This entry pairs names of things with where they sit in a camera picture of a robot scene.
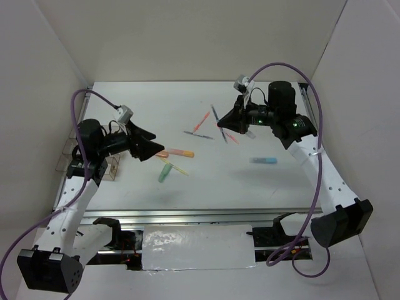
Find clear drawer organizer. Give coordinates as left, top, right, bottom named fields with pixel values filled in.
left=69, top=127, right=76, bottom=139
left=56, top=154, right=121, bottom=181
left=62, top=138, right=78, bottom=155

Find orange thin pen far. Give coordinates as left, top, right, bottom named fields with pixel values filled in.
left=192, top=110, right=211, bottom=133

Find grey thin pen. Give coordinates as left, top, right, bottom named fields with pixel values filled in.
left=183, top=131, right=214, bottom=140

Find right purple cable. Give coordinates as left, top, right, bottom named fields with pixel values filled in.
left=248, top=62, right=332, bottom=278

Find yellow thin pen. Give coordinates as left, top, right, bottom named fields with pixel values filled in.
left=157, top=157, right=189, bottom=176

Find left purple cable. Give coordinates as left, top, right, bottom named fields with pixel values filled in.
left=0, top=88, right=121, bottom=296

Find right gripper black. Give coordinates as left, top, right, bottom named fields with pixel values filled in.
left=217, top=94, right=278, bottom=134

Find orange thin pen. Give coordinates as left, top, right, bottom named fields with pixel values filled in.
left=192, top=110, right=211, bottom=133
left=215, top=122, right=239, bottom=145

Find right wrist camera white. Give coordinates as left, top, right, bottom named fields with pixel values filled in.
left=233, top=74, right=254, bottom=94

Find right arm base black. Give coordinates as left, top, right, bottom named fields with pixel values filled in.
left=246, top=213, right=312, bottom=262

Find clear drawer organizer near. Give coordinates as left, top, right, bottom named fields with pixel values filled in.
left=56, top=154, right=121, bottom=181

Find aluminium frame rail front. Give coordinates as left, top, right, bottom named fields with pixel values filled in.
left=81, top=208, right=308, bottom=227

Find orange capped clear marker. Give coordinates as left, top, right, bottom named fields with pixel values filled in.
left=245, top=131, right=256, bottom=139

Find clear drawer organizer far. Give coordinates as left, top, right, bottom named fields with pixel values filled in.
left=69, top=127, right=76, bottom=139

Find orange pink highlighter marker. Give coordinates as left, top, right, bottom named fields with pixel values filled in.
left=166, top=148, right=194, bottom=158

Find orange thin pen right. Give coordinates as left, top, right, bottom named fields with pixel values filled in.
left=215, top=122, right=239, bottom=145

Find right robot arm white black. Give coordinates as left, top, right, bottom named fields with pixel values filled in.
left=217, top=77, right=373, bottom=248

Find blue thin pen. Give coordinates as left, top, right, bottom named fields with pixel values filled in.
left=211, top=104, right=229, bottom=144

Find blue capped clear marker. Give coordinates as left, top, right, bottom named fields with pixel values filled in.
left=249, top=157, right=278, bottom=164

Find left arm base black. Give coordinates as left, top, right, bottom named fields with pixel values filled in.
left=87, top=230, right=143, bottom=271

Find clear drawer organizer middle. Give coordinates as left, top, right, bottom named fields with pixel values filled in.
left=62, top=138, right=78, bottom=155

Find white foil sheet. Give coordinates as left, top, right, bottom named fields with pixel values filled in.
left=142, top=225, right=256, bottom=271

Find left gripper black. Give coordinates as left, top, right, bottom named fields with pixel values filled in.
left=97, top=119, right=164, bottom=161

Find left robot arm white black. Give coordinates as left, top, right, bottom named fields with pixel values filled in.
left=17, top=119, right=164, bottom=294

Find purple cable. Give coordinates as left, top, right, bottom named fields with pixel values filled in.
left=0, top=88, right=121, bottom=296
left=248, top=62, right=332, bottom=278

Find green translucent cap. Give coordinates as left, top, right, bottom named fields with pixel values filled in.
left=158, top=164, right=173, bottom=183

